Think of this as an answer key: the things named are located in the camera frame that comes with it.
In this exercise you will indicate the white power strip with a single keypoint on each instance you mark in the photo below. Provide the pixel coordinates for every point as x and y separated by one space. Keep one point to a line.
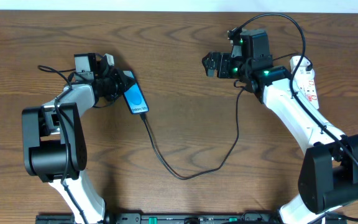
307 86

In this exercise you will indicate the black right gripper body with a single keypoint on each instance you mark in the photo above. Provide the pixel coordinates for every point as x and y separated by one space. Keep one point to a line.
217 64

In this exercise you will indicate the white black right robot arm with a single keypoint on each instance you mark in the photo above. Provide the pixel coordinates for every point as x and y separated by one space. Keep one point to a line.
329 174

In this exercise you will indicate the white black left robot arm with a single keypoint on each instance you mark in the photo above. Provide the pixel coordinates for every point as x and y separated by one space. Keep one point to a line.
53 140

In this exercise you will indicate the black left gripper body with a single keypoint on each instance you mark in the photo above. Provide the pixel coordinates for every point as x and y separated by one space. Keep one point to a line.
117 83

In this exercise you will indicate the white USB wall charger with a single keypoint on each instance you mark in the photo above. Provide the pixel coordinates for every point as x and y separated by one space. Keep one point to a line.
305 70

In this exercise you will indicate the blue Galaxy smartphone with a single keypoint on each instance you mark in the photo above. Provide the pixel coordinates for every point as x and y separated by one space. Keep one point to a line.
134 97

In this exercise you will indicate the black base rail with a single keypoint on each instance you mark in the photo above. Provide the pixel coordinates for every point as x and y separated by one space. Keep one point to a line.
135 218

